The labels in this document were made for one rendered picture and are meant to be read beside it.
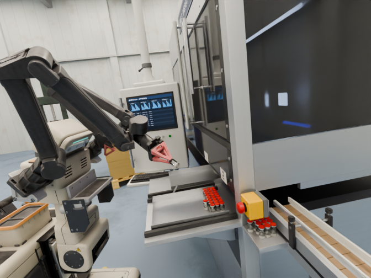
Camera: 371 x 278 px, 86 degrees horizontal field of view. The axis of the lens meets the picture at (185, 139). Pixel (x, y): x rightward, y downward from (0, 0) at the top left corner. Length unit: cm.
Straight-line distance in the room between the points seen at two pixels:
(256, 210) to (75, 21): 1052
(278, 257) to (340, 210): 34
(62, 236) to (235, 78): 104
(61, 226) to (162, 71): 920
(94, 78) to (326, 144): 977
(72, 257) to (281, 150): 107
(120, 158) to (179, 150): 208
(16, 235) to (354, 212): 158
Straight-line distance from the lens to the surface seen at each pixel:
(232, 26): 77
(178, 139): 171
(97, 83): 1014
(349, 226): 122
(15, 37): 1149
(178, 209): 104
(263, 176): 85
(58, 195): 112
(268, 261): 108
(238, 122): 75
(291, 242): 81
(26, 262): 134
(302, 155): 92
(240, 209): 78
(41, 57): 64
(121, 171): 374
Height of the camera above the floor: 142
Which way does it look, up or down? 12 degrees down
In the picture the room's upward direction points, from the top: 8 degrees counter-clockwise
